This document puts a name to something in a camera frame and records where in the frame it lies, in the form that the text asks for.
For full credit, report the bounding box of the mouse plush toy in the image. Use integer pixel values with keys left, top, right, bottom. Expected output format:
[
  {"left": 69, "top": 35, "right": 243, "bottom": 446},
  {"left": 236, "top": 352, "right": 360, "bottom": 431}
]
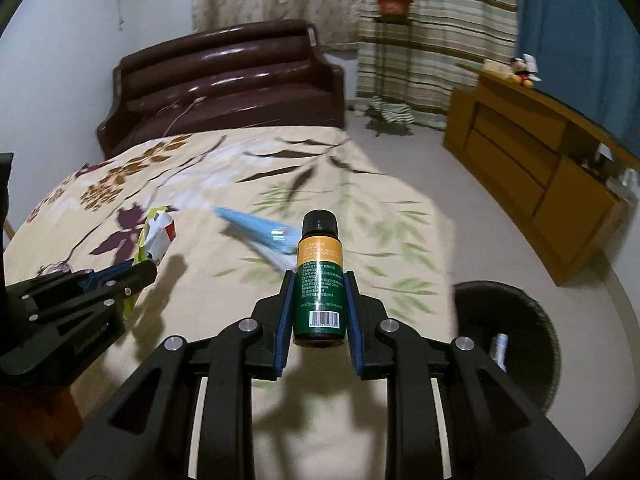
[{"left": 507, "top": 54, "right": 544, "bottom": 89}]

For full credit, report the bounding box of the brown leather sofa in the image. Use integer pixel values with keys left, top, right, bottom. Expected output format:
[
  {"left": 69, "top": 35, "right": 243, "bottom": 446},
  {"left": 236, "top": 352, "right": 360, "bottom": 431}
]
[{"left": 95, "top": 19, "right": 347, "bottom": 161}]

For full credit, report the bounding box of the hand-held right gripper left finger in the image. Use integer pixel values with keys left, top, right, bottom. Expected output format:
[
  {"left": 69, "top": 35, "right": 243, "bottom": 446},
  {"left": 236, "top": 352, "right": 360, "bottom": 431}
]
[{"left": 55, "top": 270, "right": 297, "bottom": 480}]

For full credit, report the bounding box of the black trash bin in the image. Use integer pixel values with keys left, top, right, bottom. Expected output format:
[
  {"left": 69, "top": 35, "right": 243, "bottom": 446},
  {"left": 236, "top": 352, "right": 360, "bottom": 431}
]
[{"left": 450, "top": 280, "right": 564, "bottom": 412}]

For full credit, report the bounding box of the yellow green white packet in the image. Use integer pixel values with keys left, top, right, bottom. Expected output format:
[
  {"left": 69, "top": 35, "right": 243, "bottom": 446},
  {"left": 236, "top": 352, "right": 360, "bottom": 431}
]
[{"left": 120, "top": 205, "right": 179, "bottom": 317}]

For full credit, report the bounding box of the wooden cabinet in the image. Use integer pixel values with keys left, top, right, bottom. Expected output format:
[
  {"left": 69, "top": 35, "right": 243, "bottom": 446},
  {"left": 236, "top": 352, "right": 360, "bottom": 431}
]
[{"left": 442, "top": 62, "right": 640, "bottom": 287}]

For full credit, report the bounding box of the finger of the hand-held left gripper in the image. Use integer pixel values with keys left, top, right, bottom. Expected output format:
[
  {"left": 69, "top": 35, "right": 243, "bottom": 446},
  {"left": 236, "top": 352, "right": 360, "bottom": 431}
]
[
  {"left": 30, "top": 262, "right": 149, "bottom": 294},
  {"left": 20, "top": 261, "right": 159, "bottom": 324}
]

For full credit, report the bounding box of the green bottle black cap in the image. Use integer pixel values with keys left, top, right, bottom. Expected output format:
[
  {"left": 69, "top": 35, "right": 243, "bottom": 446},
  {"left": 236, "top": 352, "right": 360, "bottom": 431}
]
[{"left": 292, "top": 209, "right": 347, "bottom": 347}]

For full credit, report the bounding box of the white wrapper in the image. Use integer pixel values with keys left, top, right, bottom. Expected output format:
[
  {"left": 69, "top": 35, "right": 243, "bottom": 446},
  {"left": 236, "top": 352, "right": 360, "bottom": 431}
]
[{"left": 489, "top": 332, "right": 511, "bottom": 374}]

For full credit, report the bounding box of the striped curtain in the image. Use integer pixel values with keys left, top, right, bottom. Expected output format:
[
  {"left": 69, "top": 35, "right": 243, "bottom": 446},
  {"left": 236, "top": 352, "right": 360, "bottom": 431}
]
[{"left": 356, "top": 0, "right": 519, "bottom": 132}]

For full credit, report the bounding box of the blue curtain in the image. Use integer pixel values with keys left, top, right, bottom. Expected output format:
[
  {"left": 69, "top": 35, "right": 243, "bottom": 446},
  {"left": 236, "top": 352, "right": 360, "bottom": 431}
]
[{"left": 512, "top": 0, "right": 640, "bottom": 172}]

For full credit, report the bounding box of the light blue packet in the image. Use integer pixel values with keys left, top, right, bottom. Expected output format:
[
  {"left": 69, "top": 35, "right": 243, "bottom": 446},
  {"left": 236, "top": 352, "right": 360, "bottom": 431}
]
[{"left": 212, "top": 205, "right": 304, "bottom": 268}]

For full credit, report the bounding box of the floral bedsheet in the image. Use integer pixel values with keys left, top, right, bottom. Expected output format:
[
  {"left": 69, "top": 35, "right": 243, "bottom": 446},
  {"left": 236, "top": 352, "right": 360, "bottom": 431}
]
[{"left": 2, "top": 125, "right": 454, "bottom": 480}]

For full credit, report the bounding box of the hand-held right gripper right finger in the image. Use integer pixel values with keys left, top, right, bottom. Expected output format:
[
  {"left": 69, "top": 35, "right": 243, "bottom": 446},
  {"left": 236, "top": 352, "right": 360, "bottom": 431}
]
[{"left": 344, "top": 270, "right": 587, "bottom": 480}]

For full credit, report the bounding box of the beige box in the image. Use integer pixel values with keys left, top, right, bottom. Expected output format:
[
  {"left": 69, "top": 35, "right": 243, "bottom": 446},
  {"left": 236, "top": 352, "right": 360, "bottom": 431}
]
[{"left": 482, "top": 58, "right": 514, "bottom": 80}]

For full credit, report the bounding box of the black metal plant stand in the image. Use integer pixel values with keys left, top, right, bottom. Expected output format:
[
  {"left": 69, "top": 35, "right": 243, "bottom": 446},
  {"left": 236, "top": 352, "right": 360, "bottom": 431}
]
[{"left": 372, "top": 16, "right": 416, "bottom": 107}]

